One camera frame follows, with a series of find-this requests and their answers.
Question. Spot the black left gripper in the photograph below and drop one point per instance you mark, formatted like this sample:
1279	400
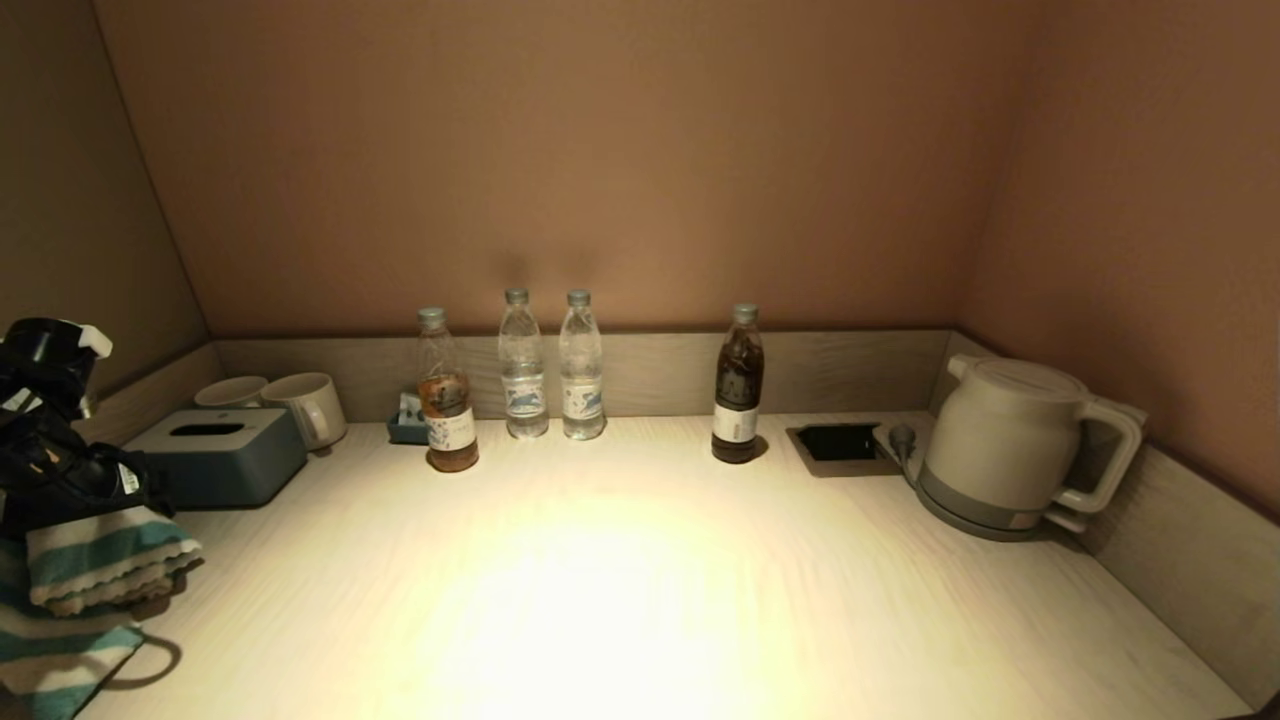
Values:
70	480

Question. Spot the teal white striped towel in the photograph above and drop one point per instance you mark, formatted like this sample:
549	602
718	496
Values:
90	560

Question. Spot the blue-grey tissue box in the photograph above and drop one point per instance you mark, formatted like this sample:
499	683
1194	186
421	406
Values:
225	460

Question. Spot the white ceramic mug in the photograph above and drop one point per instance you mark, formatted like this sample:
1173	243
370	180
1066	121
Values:
305	405
232	392

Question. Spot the small blue tray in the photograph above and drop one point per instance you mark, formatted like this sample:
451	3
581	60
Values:
405	433

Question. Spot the bottle with amber liquid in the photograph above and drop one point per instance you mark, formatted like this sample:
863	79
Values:
450	430

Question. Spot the clear water bottle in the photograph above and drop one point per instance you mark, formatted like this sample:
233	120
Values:
524	390
583	390

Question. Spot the bottle with dark liquid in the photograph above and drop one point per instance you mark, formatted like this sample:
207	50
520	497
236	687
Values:
737	400

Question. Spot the recessed black socket box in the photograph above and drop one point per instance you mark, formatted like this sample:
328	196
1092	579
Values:
840	445

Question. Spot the grey kettle power plug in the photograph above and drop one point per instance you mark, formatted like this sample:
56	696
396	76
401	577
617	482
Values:
902	440

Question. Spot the grey kettle base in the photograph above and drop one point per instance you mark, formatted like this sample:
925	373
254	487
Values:
960	510

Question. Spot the white electric kettle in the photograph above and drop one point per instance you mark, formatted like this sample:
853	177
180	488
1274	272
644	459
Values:
1005	430

